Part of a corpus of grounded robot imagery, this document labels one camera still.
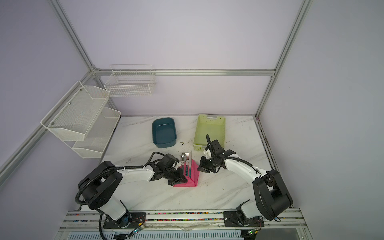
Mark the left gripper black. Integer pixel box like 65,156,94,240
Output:
163,167,188,186

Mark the pink paper napkin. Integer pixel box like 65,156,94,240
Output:
174,159,200,188

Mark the knife with teal handle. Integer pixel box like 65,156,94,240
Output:
187,152,192,178

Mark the fork with teal handle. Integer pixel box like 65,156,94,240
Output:
184,153,190,177

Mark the spoon with teal handle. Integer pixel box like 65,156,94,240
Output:
180,153,188,168

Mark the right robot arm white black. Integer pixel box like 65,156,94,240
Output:
198,136,293,227

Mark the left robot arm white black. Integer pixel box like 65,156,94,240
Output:
75,152,188,229

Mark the dark teal plastic tub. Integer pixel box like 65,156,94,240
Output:
152,118,177,149

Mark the light green perforated basket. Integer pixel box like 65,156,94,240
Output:
193,114,226,152

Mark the white mesh two-tier shelf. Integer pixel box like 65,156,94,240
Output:
41,82,121,159

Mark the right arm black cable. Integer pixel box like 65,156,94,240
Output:
205,134,281,223

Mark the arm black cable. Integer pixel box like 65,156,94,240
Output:
74,151,166,240
205,134,281,223

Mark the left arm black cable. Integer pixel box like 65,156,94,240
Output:
74,151,166,240

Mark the white wire wall basket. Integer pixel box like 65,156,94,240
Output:
104,65,157,97

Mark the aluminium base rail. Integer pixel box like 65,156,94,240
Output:
59,209,308,232

